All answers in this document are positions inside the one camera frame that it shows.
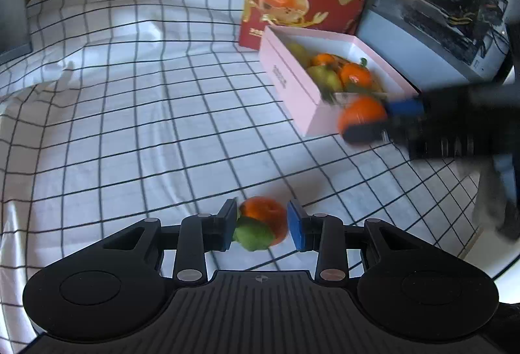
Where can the dark glass computer case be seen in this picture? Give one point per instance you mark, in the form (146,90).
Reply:
(434,43)

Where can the white black grid tablecloth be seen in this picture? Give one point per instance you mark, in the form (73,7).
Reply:
(129,109)

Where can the tangerine with green leaf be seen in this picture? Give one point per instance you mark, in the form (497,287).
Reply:
(363,110)

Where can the pink cardboard box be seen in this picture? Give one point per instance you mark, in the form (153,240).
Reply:
(315,110)

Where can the small orange tangerine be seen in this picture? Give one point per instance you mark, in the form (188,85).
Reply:
(324,59)

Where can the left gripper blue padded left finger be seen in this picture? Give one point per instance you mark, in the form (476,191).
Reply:
(199,235)

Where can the large tangerine with leaf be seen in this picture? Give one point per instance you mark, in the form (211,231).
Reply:
(356,73)

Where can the green pear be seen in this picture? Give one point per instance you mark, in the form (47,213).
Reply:
(325,77)
(300,54)

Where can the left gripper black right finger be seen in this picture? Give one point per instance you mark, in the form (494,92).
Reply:
(321,233)

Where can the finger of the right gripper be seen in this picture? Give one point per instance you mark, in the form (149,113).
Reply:
(368,133)
(405,107)

